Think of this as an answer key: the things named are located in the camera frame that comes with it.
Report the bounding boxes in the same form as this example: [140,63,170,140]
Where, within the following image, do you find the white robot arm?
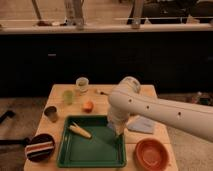
[107,76,213,142]

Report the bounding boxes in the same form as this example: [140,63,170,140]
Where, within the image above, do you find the red bowl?
[134,138,169,171]

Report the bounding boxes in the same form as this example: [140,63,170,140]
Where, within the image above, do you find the blue grey cloth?
[127,116,155,134]

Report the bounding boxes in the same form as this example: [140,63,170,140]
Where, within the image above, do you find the green tray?
[57,115,126,168]

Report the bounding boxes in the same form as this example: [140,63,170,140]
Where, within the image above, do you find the orange fruit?
[82,101,94,113]

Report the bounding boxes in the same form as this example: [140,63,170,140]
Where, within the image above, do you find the yellow corn cob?
[69,123,92,139]

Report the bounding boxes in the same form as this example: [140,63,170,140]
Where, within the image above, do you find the clear glass jar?
[76,77,89,93]

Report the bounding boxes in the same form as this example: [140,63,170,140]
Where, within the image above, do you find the green plastic cup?
[63,90,74,105]

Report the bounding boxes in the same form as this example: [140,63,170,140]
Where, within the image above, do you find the wooden table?
[24,84,178,171]

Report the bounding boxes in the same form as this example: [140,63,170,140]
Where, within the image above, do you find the metal cup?
[44,106,58,122]

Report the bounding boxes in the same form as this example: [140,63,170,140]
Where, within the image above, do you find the striped dark plate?
[25,134,55,162]

